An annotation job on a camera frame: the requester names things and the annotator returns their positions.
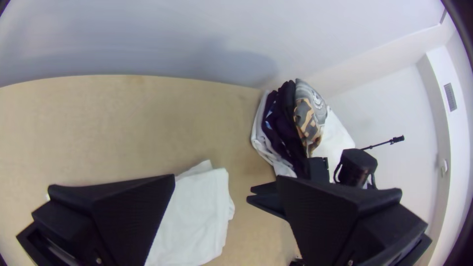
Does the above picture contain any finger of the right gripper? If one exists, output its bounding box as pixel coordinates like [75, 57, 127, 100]
[250, 181, 279, 196]
[246, 193, 289, 219]

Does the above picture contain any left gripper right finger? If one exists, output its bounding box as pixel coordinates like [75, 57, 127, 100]
[276, 175, 433, 266]

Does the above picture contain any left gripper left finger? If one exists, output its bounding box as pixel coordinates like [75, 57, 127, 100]
[16, 174, 176, 266]

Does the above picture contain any white t-shirt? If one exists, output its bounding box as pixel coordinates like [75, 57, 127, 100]
[144, 159, 236, 266]

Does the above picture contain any pile of folded clothes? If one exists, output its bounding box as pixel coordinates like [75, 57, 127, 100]
[250, 78, 356, 179]

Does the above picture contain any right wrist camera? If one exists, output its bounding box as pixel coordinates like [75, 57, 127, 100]
[307, 156, 330, 184]

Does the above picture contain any grey wall vent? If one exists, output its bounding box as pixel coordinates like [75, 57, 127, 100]
[443, 82, 458, 113]

